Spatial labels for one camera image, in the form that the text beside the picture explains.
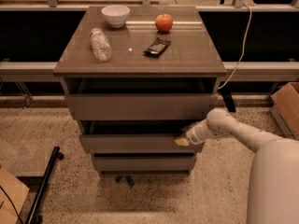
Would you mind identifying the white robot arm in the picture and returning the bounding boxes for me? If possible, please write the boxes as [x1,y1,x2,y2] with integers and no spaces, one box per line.
[175,108,299,224]

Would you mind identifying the cardboard box at right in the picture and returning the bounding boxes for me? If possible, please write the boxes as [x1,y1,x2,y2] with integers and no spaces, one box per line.
[271,82,299,139]

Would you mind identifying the black snack bar wrapper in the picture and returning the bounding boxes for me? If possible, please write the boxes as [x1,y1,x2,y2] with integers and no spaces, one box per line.
[144,37,171,58]

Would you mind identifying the clear plastic bottle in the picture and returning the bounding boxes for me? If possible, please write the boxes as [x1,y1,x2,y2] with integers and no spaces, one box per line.
[89,28,112,62]

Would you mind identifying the black metal stand leg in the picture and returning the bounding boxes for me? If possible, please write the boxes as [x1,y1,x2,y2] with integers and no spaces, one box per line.
[25,147,64,224]

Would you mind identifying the white cable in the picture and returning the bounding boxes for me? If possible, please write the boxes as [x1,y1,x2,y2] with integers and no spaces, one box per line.
[218,3,253,91]

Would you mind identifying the red apple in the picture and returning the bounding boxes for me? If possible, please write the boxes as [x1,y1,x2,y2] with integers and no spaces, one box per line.
[155,14,173,33]

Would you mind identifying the grey drawer cabinet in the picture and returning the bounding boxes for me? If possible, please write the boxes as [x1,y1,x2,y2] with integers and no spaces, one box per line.
[52,6,228,176]

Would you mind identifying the grey drawer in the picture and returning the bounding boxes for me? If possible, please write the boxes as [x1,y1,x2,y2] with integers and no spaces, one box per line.
[80,119,204,153]
[92,153,196,172]
[65,77,218,120]

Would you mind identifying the grey top drawer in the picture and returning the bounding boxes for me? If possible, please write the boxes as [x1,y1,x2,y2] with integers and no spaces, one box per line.
[65,77,218,120]

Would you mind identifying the blue tape cross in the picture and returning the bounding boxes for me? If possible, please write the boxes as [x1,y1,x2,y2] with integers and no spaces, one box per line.
[114,175,135,189]

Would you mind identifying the white ceramic bowl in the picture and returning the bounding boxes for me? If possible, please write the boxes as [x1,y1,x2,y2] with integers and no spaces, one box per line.
[101,5,130,28]

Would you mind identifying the grey bottom drawer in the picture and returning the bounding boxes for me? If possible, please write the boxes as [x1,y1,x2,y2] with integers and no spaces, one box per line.
[92,153,196,172]

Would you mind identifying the black cable at left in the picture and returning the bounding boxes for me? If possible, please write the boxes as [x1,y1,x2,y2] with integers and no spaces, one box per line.
[0,184,24,224]

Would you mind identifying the cardboard box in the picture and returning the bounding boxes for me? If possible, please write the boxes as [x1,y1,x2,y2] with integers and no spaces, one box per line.
[271,82,299,139]
[0,166,29,224]

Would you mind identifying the cardboard box at left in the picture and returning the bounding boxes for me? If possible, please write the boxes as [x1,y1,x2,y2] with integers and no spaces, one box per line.
[0,166,29,224]

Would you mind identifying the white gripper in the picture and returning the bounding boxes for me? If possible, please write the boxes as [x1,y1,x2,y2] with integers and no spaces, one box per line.
[174,119,208,147]

